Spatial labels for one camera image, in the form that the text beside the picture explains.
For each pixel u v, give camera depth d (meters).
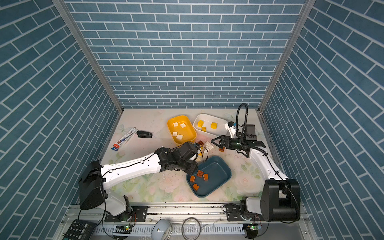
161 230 0.62
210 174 0.86
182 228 0.69
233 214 0.73
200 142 1.00
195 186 0.80
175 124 1.08
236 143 0.71
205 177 0.84
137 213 0.74
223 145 0.72
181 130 1.08
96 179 0.46
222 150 0.97
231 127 0.76
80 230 0.68
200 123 1.09
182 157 0.59
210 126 1.11
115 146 0.99
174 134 1.05
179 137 1.02
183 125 1.09
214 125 1.10
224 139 0.72
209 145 0.97
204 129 1.08
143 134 1.05
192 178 0.83
